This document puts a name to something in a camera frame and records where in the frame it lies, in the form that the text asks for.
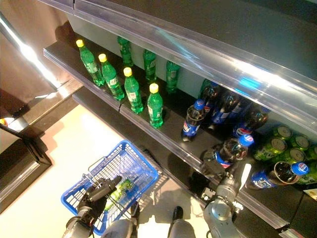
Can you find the black shelf base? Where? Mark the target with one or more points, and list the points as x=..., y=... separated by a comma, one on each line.
x=138, y=138

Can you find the grey robot right leg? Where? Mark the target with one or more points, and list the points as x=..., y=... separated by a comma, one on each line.
x=182, y=229

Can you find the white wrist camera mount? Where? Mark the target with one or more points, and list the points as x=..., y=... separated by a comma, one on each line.
x=245, y=176

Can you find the glossy brown counter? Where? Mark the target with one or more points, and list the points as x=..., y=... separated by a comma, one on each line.
x=29, y=29

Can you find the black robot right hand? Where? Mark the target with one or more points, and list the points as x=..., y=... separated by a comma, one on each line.
x=209, y=168

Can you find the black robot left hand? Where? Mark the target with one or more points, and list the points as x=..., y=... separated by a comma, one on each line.
x=99, y=196

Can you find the yellow warning sticker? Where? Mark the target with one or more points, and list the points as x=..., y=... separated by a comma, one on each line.
x=3, y=121

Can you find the blue plastic shopping basket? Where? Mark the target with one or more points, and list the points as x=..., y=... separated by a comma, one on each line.
x=142, y=158

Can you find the green bottle with yellow-green label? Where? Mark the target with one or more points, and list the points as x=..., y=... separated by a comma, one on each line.
x=122, y=187

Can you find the grey robot leg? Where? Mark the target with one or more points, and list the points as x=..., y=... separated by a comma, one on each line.
x=182, y=229
x=119, y=229

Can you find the short clear shelf edge strip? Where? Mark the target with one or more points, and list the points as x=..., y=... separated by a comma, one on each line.
x=59, y=5

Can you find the grey robot left leg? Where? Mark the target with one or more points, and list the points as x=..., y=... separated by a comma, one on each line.
x=119, y=229

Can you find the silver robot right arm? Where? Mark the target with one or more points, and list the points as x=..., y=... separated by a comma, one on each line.
x=220, y=213

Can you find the black display cabinet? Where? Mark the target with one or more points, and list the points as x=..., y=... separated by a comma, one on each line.
x=22, y=163

